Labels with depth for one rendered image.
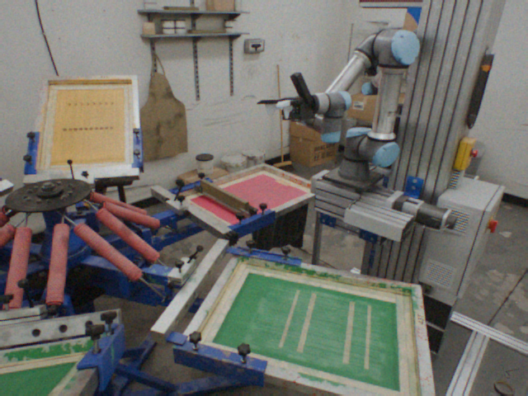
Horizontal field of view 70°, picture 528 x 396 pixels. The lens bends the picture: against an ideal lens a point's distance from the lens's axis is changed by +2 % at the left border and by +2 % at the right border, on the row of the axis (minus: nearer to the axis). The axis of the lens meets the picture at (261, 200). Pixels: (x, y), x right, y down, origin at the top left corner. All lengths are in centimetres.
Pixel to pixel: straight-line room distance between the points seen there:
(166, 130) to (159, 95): 37
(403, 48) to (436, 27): 24
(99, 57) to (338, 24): 346
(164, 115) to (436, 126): 290
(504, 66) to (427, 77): 324
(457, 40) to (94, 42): 291
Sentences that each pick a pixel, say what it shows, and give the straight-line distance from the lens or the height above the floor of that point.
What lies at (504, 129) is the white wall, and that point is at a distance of 510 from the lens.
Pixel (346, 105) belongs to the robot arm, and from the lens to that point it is 150.
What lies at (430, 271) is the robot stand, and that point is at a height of 84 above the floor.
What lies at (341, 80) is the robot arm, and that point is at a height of 171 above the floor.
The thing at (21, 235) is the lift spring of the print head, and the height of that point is 124.
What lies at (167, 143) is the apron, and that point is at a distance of 417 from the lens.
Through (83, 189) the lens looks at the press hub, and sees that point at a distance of 167.
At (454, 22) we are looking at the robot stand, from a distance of 179.
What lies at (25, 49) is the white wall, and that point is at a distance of 364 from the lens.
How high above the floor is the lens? 196
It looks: 27 degrees down
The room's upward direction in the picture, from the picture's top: 1 degrees clockwise
